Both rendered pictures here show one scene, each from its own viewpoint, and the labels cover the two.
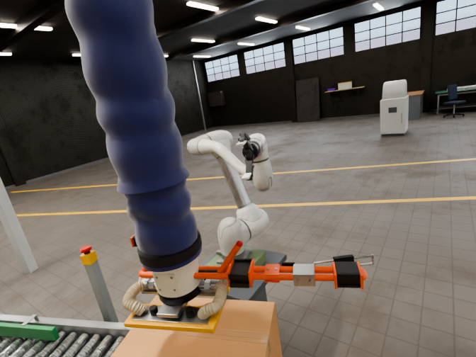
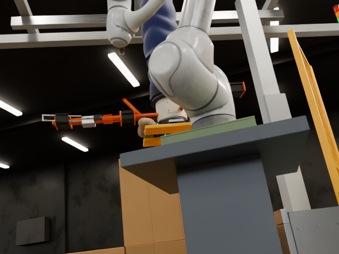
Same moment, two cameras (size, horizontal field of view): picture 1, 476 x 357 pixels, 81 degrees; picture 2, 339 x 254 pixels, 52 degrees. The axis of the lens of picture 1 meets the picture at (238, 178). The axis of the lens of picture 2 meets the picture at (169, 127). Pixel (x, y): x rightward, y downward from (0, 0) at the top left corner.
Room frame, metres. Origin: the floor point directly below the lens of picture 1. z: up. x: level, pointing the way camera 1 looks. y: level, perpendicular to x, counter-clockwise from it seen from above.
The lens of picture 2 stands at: (2.56, -0.49, 0.45)
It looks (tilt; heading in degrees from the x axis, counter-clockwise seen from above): 22 degrees up; 156
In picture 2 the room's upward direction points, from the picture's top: 7 degrees counter-clockwise
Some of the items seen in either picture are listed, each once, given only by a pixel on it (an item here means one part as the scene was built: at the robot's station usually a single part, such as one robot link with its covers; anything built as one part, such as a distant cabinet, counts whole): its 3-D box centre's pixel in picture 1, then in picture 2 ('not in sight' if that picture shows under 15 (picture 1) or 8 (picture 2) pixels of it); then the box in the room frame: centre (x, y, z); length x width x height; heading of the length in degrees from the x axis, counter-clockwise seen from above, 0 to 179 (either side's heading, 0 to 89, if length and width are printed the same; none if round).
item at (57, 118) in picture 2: (326, 263); (72, 117); (0.83, -0.26, 1.24); 0.31 x 0.03 x 0.05; 87
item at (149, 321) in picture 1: (172, 313); (172, 137); (0.83, 0.31, 1.13); 0.34 x 0.10 x 0.05; 75
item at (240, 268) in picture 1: (241, 272); (127, 118); (0.85, 0.04, 1.24); 0.10 x 0.08 x 0.06; 165
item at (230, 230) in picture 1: (231, 234); (207, 94); (1.62, 0.10, 0.98); 0.18 x 0.16 x 0.22; 128
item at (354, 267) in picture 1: (347, 275); (63, 123); (0.75, -0.30, 1.24); 0.08 x 0.07 x 0.05; 75
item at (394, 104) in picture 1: (394, 108); not in sight; (8.08, -4.76, 0.75); 0.75 x 0.64 x 1.50; 143
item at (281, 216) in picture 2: not in sight; (257, 225); (1.02, 0.63, 0.58); 0.70 x 0.03 x 0.06; 164
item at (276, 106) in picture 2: not in sight; (277, 109); (0.35, 1.60, 1.62); 0.20 x 0.05 x 0.30; 74
